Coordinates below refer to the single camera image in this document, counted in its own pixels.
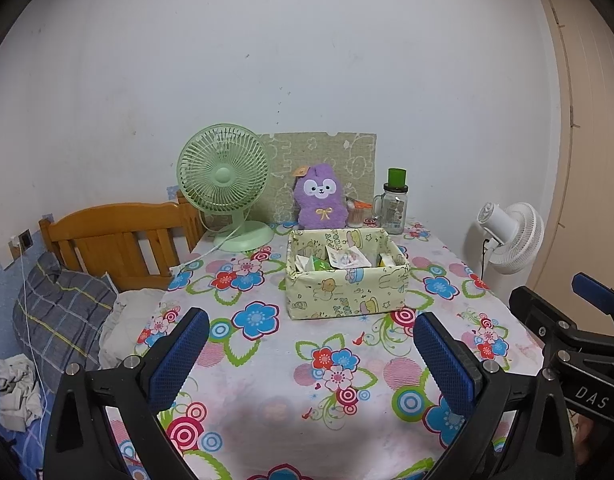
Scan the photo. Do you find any green cartoon print board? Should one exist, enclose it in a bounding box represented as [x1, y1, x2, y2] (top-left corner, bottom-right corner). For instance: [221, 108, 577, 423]
[259, 132, 378, 223]

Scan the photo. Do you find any purple plush toy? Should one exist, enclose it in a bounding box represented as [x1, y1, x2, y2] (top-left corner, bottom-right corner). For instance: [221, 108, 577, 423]
[293, 161, 349, 228]

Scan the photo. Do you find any beige door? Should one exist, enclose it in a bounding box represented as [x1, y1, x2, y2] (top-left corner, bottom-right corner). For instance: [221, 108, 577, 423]
[529, 0, 614, 296]

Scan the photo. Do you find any grey plaid pillow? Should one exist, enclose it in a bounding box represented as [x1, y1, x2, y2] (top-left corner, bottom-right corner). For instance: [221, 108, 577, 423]
[13, 251, 119, 381]

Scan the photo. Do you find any white fan cable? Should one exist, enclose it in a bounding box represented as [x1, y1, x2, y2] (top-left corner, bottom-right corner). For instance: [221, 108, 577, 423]
[169, 225, 243, 273]

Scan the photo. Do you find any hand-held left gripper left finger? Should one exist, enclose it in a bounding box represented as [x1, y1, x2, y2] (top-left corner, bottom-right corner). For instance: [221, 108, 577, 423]
[42, 307, 210, 480]

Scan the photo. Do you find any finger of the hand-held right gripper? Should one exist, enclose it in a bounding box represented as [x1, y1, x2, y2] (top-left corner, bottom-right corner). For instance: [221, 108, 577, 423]
[509, 286, 614, 366]
[573, 272, 614, 336]

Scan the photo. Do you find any yellow cartoon print storage box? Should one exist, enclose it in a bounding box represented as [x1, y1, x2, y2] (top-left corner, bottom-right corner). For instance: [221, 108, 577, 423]
[285, 227, 410, 321]

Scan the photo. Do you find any orange lid swab jar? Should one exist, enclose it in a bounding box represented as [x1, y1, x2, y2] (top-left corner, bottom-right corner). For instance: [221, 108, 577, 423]
[346, 199, 373, 226]

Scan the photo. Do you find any wooden bed headboard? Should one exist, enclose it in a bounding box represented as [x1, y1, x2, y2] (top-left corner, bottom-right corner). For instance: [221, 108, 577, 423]
[38, 191, 205, 291]

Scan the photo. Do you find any blue checked bedsheet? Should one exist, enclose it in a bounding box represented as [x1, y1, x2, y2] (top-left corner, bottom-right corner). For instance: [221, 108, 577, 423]
[0, 385, 55, 480]

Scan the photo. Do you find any white bedding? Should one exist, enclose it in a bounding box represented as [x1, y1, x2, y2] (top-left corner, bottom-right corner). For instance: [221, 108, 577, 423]
[98, 289, 170, 370]

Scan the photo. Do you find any white standing fan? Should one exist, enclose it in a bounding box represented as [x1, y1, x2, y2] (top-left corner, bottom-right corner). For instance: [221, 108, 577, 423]
[469, 201, 545, 281]

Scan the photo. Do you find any white crumpled cloth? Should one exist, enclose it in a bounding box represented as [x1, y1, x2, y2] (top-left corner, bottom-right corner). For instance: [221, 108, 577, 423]
[0, 353, 44, 432]

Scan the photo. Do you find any green desk fan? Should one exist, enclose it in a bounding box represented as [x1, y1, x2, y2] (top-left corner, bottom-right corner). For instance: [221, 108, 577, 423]
[176, 124, 275, 253]

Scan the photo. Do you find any glass mug jar green lid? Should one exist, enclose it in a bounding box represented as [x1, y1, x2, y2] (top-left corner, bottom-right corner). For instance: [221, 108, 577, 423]
[373, 167, 409, 236]

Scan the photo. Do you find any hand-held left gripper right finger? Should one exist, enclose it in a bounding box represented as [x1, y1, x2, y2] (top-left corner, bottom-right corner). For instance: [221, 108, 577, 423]
[413, 311, 575, 480]

